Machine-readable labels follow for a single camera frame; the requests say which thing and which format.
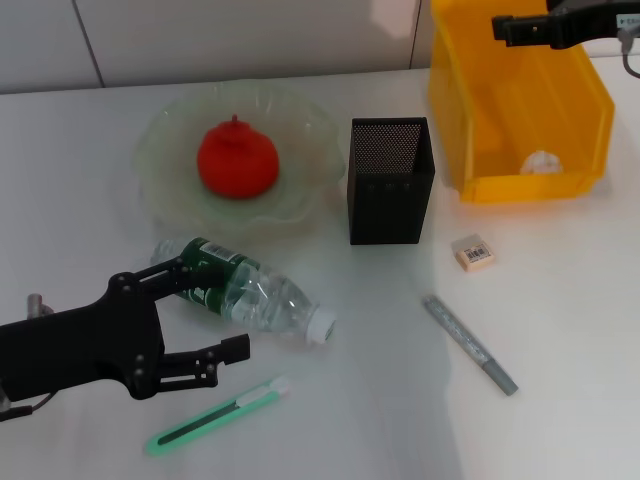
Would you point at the green utility knife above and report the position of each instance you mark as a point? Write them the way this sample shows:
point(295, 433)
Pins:
point(220, 412)

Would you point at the clear water bottle green label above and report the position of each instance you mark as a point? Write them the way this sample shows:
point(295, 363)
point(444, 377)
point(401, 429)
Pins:
point(265, 300)

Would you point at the yellow plastic bin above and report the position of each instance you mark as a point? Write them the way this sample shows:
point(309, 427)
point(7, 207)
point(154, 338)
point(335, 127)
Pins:
point(520, 110)

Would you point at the black mesh pen holder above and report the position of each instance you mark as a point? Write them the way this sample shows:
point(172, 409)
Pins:
point(390, 210)

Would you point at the white paper ball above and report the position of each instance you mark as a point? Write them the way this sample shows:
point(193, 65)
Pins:
point(540, 162)

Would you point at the clear green glass fruit plate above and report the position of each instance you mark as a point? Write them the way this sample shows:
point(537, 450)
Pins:
point(300, 150)

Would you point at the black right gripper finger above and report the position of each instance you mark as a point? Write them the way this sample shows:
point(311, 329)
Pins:
point(520, 30)

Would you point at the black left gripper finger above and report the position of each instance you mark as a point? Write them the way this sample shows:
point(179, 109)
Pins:
point(227, 350)
point(170, 272)

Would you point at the beige eraser with barcode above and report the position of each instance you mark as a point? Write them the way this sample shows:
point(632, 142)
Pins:
point(474, 254)

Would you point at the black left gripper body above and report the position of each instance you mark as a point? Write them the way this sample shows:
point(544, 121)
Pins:
point(75, 350)

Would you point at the silver grey marker pen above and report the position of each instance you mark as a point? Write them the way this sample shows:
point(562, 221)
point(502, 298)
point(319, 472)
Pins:
point(465, 340)

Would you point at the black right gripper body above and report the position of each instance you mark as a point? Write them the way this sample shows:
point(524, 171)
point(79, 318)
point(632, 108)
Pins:
point(585, 20)

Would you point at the orange fruit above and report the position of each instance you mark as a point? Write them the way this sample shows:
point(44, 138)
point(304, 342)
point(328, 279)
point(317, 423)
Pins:
point(237, 160)

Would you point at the metal left wrist connector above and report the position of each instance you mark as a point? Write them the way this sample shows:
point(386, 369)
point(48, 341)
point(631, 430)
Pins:
point(35, 306)

